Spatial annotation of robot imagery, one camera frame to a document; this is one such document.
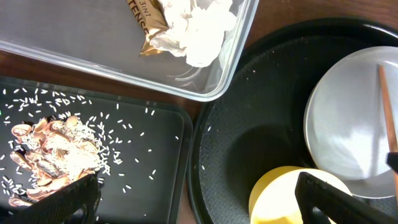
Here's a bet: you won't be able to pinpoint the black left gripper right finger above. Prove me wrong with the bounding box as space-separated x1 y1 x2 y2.
295 172 397 224

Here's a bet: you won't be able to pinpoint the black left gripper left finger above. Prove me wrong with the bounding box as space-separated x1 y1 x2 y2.
1 174 101 224

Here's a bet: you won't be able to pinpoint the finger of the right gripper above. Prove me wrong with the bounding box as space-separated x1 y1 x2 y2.
386 152 398 173

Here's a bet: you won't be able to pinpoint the yellow bowl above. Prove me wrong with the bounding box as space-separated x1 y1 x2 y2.
249 166 351 224

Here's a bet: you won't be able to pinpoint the food scraps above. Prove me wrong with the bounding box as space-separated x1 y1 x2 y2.
9 115 109 205

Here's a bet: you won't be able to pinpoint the wooden chopstick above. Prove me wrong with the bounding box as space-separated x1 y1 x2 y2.
377 64 398 200

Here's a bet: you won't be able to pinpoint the grey round plate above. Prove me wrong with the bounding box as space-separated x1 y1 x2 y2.
303 46 397 198

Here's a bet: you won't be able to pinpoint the white tissue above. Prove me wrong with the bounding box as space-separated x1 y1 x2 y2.
150 0 236 68

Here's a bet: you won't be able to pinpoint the gold coffee sachet wrapper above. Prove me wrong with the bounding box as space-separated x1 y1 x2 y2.
127 0 168 56

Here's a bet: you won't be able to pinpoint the clear plastic waste bin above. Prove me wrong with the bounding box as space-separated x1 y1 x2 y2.
1 0 258 102

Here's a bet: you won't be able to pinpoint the black round tray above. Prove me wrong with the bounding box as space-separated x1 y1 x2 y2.
187 18 397 223

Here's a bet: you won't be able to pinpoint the black rectangular tray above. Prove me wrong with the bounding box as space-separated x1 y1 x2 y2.
1 77 192 223

